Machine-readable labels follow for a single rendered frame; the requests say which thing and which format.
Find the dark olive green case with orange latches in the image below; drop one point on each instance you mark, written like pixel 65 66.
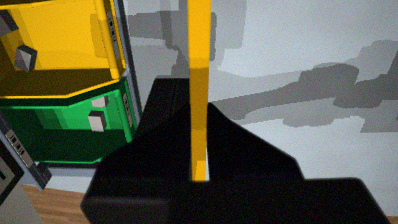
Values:
pixel 10 173

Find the yellow vertical bar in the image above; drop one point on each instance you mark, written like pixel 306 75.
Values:
pixel 199 17

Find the dark grey shelf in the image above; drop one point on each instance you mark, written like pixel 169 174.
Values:
pixel 41 175

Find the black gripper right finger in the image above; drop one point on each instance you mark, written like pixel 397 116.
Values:
pixel 243 155

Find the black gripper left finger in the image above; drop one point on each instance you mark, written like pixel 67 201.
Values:
pixel 155 153

